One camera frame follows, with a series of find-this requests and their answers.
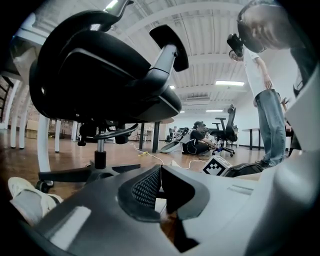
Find ceiling light panels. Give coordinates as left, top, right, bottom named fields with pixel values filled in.
left=103, top=0, right=245, bottom=114

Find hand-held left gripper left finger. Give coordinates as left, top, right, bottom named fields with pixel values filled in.
left=34, top=164, right=176, bottom=256

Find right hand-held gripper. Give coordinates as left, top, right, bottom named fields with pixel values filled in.
left=201, top=154, right=234, bottom=177

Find white round table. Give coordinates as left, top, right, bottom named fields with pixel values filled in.
left=241, top=127, right=263, bottom=151

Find white oval basin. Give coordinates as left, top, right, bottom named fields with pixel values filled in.
left=160, top=141, right=183, bottom=154

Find black office chair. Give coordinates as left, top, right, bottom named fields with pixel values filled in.
left=209, top=104, right=239, bottom=158
left=28, top=0, right=190, bottom=193

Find white power cable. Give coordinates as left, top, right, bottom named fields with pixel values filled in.
left=128, top=141, right=210, bottom=171

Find black pedestal table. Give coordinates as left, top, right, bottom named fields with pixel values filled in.
left=138, top=117, right=176, bottom=154

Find person's black trousers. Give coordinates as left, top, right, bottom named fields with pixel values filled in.
left=223, top=162, right=265, bottom=179

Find person's head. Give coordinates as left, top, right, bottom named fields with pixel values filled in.
left=247, top=6, right=292, bottom=51

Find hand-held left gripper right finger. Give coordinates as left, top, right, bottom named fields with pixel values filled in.
left=161, top=165, right=261, bottom=256

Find person's left grey sock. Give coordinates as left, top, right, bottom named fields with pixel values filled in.
left=9, top=189, right=45, bottom=227

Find cardboard box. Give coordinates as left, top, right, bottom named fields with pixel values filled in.
left=25, top=119, right=38, bottom=140

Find grey backpack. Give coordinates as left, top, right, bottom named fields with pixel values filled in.
left=173, top=126, right=195, bottom=145

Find black head camera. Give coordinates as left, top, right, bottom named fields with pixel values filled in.
left=226, top=33, right=245, bottom=58

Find person's left white shoe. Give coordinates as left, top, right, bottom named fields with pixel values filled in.
left=7, top=176, right=65, bottom=213

